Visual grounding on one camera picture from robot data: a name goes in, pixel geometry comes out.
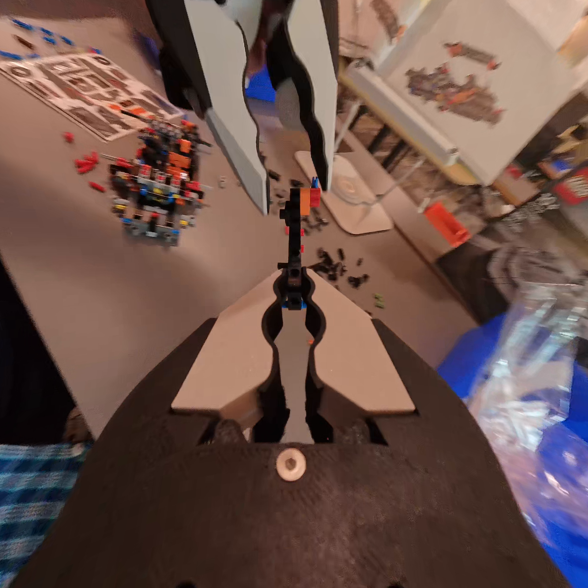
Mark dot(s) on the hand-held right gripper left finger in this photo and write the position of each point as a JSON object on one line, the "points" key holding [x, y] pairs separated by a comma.
{"points": [[225, 363]]}

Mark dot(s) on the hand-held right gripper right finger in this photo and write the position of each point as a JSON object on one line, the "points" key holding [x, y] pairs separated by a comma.
{"points": [[363, 363]]}

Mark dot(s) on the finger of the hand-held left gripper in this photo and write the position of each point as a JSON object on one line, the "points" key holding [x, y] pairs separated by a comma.
{"points": [[319, 69], [225, 92]]}

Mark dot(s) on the blue lego pin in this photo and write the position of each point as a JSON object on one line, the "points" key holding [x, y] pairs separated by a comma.
{"points": [[288, 305]]}

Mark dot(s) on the black lego frame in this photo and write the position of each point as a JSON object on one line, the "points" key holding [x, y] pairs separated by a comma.
{"points": [[294, 257]]}

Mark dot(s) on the instruction booklet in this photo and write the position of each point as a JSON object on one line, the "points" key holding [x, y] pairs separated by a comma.
{"points": [[459, 82]]}

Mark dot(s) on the green lego piece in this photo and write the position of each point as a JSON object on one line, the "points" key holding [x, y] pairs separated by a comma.
{"points": [[379, 301]]}

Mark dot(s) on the pile of black lego pieces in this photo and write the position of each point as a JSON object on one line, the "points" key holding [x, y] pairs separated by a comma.
{"points": [[330, 264]]}

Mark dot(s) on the lego car chassis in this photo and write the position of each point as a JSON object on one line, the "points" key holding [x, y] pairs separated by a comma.
{"points": [[160, 183]]}

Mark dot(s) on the pile of red lego pins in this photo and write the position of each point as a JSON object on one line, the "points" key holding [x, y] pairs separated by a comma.
{"points": [[87, 163]]}

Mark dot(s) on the pile of blue lego pins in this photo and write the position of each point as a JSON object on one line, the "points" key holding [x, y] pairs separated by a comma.
{"points": [[19, 23]]}

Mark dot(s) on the blue plastic bin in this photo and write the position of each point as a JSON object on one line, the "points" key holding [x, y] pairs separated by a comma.
{"points": [[259, 87], [464, 363]]}

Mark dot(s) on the white booklet stand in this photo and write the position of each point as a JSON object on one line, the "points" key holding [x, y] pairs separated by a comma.
{"points": [[358, 206]]}

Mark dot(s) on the clear plastic bags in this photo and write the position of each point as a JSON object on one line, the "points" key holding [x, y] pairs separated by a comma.
{"points": [[528, 367]]}

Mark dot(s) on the dark navy t-shirt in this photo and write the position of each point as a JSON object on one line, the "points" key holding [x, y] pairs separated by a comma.
{"points": [[27, 367]]}

